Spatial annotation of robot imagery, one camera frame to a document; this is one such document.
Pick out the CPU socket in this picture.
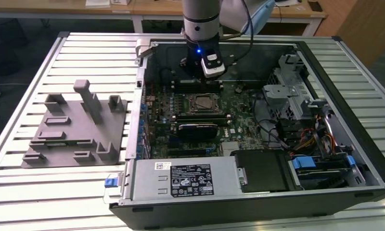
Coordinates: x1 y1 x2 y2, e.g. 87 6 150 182
186 92 219 115

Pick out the green RAM stick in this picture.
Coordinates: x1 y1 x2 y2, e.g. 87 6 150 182
175 115 227 126
41 141 81 147

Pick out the silver drive cage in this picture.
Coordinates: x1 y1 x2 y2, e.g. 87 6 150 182
262 54 323 121

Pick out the wooden desk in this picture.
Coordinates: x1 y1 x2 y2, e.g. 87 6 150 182
79 0 329 37

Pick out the black graphics card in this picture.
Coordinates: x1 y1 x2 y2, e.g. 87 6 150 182
174 123 218 141

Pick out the green motherboard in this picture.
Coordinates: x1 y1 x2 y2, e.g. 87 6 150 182
139 81 266 159

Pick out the silver chipset heatsink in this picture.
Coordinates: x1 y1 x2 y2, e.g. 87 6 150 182
222 141 241 153

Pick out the black expansion slot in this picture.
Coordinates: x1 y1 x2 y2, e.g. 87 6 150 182
166 149 203 157

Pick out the grey parts rack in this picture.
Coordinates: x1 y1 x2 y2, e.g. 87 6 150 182
19 79 129 169

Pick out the wooden cabinet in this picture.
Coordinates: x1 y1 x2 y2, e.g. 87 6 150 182
315 0 385 70

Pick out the black plastic shroud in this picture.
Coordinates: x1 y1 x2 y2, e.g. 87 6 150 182
231 149 291 193

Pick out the grey power supply unit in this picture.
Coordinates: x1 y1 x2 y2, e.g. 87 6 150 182
127 157 246 202

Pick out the hard disk in blue carrier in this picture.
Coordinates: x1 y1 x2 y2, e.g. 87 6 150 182
287 155 357 191

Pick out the blue case latch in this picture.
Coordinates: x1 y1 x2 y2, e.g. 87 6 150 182
102 176 117 189

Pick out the black open PC case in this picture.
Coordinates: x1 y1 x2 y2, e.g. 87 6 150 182
106 37 385 229

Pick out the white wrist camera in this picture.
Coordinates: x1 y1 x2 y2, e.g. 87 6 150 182
199 49 227 79

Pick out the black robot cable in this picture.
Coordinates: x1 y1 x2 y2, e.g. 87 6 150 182
229 0 254 67

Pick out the orange wire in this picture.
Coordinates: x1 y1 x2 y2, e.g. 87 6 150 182
294 133 337 151

